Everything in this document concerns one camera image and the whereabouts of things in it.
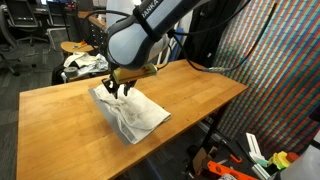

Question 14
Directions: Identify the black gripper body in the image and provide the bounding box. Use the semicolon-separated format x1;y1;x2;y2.
102;78;136;93

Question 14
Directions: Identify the white cloth towel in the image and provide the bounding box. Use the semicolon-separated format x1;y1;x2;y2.
89;85;171;145

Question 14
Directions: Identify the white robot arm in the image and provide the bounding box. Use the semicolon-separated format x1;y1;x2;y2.
103;0;209;98

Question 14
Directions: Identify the crumpled white cloth pile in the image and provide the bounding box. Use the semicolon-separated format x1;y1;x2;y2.
63;52;108;76

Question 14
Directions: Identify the small round wooden table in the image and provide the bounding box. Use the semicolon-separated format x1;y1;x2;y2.
60;41;97;53

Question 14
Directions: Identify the black office chair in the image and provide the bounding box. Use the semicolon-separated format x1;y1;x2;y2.
4;0;48;46

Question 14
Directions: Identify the yellow green toy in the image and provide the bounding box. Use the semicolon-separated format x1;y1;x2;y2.
268;151;291;170

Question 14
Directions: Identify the grey duct tape roll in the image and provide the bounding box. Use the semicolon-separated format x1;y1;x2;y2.
64;67;78;78

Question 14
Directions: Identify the black table leg frame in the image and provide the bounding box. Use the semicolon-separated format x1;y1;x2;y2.
201;105;227;149

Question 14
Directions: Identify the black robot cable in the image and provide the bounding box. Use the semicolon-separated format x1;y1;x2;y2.
166;0;278;74

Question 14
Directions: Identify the white plastic bracket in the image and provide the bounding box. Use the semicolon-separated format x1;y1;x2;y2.
246;133;267;165

